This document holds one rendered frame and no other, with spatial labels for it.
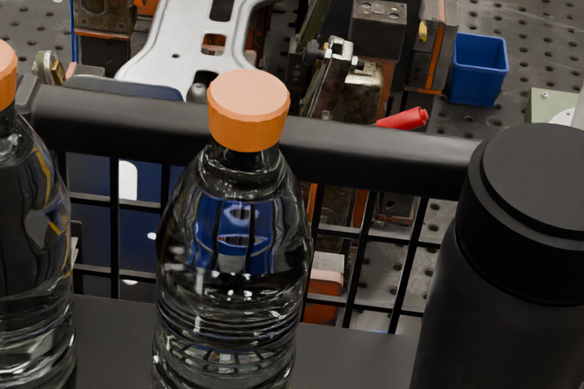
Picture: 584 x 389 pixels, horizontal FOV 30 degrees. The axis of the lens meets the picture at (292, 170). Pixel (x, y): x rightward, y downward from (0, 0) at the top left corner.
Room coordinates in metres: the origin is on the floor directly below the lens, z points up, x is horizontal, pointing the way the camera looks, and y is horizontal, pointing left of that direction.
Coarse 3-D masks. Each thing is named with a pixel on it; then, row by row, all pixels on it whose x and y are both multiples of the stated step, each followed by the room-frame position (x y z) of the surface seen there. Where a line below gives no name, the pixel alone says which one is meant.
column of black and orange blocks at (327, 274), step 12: (324, 264) 0.66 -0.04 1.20; (336, 264) 0.66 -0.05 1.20; (312, 276) 0.64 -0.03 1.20; (324, 276) 0.64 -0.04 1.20; (336, 276) 0.64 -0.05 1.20; (312, 288) 0.64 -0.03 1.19; (324, 288) 0.64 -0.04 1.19; (336, 288) 0.64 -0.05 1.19; (312, 312) 0.64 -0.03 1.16; (324, 312) 0.64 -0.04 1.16; (336, 312) 0.64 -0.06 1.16; (324, 324) 0.64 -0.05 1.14
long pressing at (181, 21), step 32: (160, 0) 1.34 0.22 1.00; (192, 0) 1.35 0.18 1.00; (256, 0) 1.37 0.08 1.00; (160, 32) 1.26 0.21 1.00; (192, 32) 1.27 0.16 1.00; (224, 32) 1.28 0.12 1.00; (128, 64) 1.18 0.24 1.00; (160, 64) 1.18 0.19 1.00; (192, 64) 1.19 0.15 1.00; (224, 64) 1.20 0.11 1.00; (128, 192) 0.92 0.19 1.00
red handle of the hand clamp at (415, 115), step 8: (408, 112) 0.96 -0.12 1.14; (416, 112) 0.96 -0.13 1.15; (424, 112) 0.96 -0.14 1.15; (384, 120) 0.96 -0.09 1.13; (392, 120) 0.96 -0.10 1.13; (400, 120) 0.95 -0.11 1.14; (408, 120) 0.95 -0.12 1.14; (416, 120) 0.95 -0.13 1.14; (424, 120) 0.96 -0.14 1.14; (392, 128) 0.95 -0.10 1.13; (400, 128) 0.95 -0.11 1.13; (408, 128) 0.95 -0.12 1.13
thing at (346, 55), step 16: (336, 48) 0.97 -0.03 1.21; (352, 48) 0.97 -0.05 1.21; (304, 64) 0.95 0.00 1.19; (336, 64) 0.94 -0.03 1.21; (352, 64) 0.95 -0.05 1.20; (320, 80) 0.97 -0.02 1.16; (336, 80) 0.94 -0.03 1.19; (320, 96) 0.94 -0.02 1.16; (336, 96) 0.94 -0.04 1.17; (320, 112) 0.94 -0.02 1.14
